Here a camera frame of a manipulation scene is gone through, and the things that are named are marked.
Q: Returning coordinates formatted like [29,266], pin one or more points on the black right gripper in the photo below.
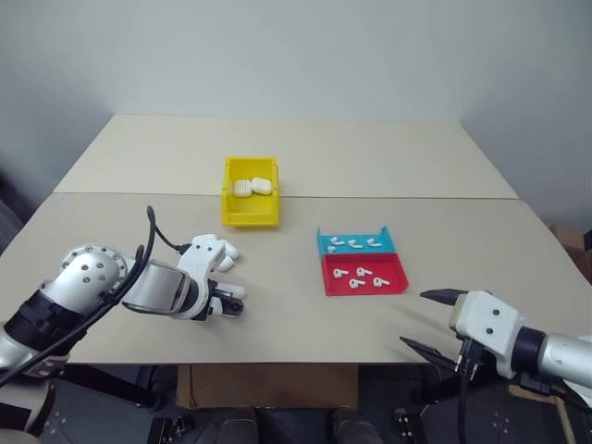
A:
[488,363]

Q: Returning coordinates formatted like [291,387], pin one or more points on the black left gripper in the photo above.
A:
[205,300]

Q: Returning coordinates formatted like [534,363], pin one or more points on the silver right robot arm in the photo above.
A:
[564,353]

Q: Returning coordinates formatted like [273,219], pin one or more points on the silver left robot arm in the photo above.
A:
[83,277]

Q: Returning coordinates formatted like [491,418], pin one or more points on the white earbud case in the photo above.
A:
[262,186]
[232,252]
[242,188]

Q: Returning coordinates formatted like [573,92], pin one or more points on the yellow plastic bin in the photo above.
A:
[250,215]

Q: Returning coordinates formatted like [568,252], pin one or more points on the red plastic tray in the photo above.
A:
[398,282]

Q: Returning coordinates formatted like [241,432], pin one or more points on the brown cardboard box under table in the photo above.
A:
[268,384]

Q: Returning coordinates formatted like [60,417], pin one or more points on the small black device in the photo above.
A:
[173,430]
[403,423]

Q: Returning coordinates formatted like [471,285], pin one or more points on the dark rounded shape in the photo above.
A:
[350,425]
[238,425]

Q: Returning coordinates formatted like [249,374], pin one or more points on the teal plastic tray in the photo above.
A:
[356,233]

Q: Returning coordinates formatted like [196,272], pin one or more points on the black table leg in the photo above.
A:
[115,386]

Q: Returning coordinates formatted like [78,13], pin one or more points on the brown cardboard box beside table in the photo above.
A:
[571,245]

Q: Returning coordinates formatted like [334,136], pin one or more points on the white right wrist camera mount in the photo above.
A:
[488,314]

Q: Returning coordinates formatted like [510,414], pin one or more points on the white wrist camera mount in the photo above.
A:
[200,259]
[488,314]

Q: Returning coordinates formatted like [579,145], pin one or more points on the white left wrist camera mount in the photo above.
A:
[200,259]

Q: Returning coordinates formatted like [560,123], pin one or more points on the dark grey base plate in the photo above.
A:
[504,416]
[97,416]

